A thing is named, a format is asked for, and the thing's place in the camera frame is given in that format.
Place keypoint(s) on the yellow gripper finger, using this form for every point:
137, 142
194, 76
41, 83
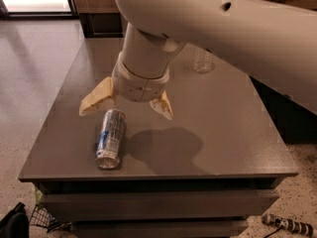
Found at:
162, 106
101, 98

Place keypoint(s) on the black wire basket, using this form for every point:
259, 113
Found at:
40, 217

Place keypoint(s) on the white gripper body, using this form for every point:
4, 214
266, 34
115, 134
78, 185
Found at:
140, 86

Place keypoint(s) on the black white power strip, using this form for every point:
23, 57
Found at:
290, 225

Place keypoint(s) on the grey drawer cabinet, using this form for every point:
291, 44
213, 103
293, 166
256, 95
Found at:
202, 173

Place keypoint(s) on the clear plastic water bottle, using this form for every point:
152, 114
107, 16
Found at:
202, 61

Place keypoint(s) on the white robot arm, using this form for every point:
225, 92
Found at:
275, 44

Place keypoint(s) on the silver blue redbull can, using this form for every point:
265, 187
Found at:
111, 136

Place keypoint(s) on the black bag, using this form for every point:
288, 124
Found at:
15, 224

